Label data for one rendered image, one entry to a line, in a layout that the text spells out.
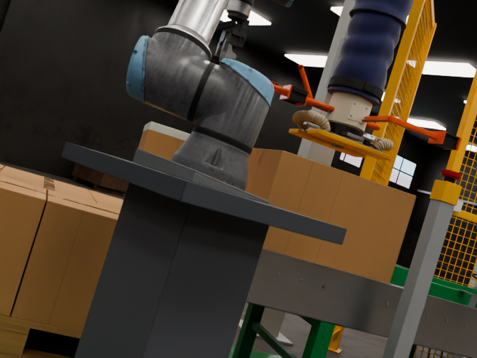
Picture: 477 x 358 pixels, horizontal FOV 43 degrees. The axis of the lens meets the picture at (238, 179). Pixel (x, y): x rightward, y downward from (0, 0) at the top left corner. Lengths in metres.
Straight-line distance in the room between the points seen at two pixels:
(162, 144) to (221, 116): 2.64
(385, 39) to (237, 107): 1.25
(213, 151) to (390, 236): 1.24
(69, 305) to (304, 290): 0.81
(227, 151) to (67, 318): 1.01
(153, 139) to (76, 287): 2.03
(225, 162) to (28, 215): 0.91
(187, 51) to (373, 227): 1.25
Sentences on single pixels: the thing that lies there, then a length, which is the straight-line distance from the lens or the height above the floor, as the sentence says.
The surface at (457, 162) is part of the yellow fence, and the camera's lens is 3.35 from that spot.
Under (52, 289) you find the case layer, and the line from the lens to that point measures 2.14.
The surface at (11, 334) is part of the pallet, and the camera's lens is 2.18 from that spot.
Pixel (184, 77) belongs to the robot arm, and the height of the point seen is 0.97.
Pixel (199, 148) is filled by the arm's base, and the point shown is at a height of 0.83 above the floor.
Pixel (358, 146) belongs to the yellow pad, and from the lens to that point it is 2.41.
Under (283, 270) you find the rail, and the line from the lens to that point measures 2.12.
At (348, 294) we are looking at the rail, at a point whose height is 0.52.
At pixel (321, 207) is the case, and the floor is 0.79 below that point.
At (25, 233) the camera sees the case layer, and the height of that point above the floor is 0.42.
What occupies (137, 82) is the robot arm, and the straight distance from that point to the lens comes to 1.43.
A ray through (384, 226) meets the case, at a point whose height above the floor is 0.79.
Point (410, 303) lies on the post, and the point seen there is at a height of 0.57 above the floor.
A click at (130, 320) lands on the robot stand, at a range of 1.38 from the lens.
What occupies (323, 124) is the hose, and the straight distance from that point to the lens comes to 2.37.
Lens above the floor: 0.76
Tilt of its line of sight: 1 degrees up
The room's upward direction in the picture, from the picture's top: 17 degrees clockwise
